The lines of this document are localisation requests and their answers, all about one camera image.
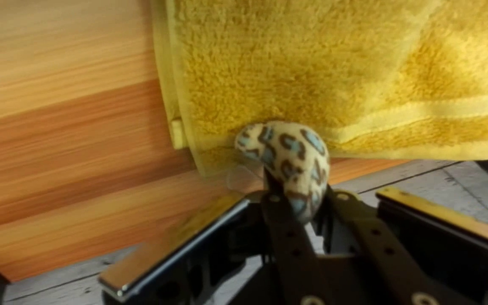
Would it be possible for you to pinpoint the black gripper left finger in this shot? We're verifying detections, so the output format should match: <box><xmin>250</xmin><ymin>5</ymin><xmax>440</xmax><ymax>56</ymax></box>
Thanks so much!
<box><xmin>258</xmin><ymin>188</ymin><xmax>335</xmax><ymax>305</ymax></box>

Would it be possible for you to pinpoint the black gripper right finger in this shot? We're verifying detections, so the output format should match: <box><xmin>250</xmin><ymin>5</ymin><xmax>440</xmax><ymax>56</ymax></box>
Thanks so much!
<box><xmin>323</xmin><ymin>187</ymin><xmax>477</xmax><ymax>305</ymax></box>

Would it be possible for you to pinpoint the leopard print plush toy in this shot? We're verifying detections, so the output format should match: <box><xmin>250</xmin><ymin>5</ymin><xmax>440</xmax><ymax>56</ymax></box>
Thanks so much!
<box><xmin>231</xmin><ymin>119</ymin><xmax>331</xmax><ymax>224</ymax></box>

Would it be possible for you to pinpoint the yellow towel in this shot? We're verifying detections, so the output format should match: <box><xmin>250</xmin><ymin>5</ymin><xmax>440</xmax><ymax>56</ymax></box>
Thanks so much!
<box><xmin>148</xmin><ymin>0</ymin><xmax>488</xmax><ymax>176</ymax></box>

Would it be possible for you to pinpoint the whitewashed wood backsplash panel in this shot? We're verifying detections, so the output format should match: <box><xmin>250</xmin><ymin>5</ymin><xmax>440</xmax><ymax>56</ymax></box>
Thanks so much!
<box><xmin>3</xmin><ymin>159</ymin><xmax>488</xmax><ymax>305</ymax></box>

